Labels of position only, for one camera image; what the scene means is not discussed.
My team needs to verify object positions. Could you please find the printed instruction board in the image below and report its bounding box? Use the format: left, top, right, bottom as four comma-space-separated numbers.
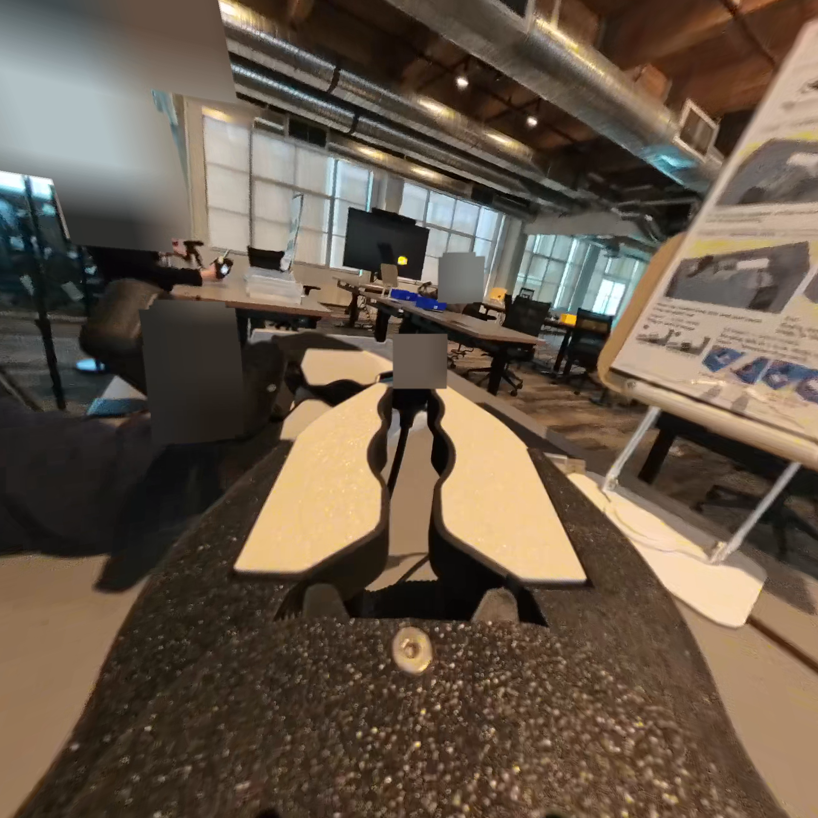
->
597, 19, 818, 470

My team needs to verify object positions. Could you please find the black display screen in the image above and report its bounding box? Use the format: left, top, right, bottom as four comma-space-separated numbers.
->
342, 206, 431, 282

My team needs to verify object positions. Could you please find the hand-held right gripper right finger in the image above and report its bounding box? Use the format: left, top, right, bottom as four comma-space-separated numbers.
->
431, 386, 589, 588

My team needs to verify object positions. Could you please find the wooden desk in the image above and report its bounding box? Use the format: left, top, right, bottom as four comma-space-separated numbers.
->
160, 281, 332, 349
638, 409, 818, 563
335, 278, 545, 394

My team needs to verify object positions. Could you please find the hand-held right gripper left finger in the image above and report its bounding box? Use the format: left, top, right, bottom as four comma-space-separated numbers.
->
233, 385, 392, 578

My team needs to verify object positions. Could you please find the white document stand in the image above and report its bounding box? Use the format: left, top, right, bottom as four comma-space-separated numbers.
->
565, 406, 803, 630

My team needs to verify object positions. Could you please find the black blue-ringed usb cable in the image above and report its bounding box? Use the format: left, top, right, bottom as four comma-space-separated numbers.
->
386, 386, 430, 579

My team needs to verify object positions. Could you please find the metal air duct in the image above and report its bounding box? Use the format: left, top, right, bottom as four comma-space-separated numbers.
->
383, 0, 726, 193
220, 6, 576, 205
332, 137, 576, 212

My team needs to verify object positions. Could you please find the black office chair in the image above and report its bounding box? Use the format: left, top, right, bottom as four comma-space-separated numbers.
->
501, 294, 552, 349
565, 308, 614, 394

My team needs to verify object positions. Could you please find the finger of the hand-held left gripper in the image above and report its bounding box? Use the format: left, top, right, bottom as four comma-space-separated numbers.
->
299, 348, 392, 384

